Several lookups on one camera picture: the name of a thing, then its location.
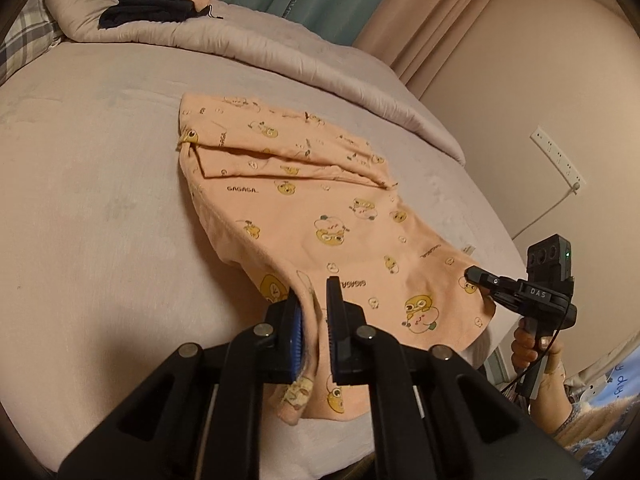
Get peach cartoon print shirt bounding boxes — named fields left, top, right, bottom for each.
left=176, top=91, right=497, bottom=426

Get white power cable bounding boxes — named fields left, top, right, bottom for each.
left=510, top=184, right=581, bottom=241

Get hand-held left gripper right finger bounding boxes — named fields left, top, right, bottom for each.
left=325, top=276, right=586, bottom=480

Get person's right hand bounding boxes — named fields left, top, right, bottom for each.
left=510, top=327, right=566, bottom=386

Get plaid bedsheet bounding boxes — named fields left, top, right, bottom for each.
left=0, top=0, right=66, bottom=83

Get person's right forearm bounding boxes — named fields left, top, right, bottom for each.
left=529, top=370, right=586, bottom=446

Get pink curtain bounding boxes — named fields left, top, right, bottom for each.
left=352, top=0, right=531, bottom=93

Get dark navy garment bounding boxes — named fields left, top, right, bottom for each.
left=98, top=0, right=198, bottom=31

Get white wall power strip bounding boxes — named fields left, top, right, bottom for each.
left=531, top=125, right=587, bottom=192

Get grey duvet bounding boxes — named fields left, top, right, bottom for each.
left=44, top=0, right=466, bottom=166

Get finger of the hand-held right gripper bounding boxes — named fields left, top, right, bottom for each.
left=464, top=266, right=526, bottom=293
left=482, top=287, right=526, bottom=312

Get blue printed blanket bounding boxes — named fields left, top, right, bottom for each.
left=550, top=330, right=640, bottom=461

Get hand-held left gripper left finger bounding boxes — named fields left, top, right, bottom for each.
left=57, top=287, right=306, bottom=480

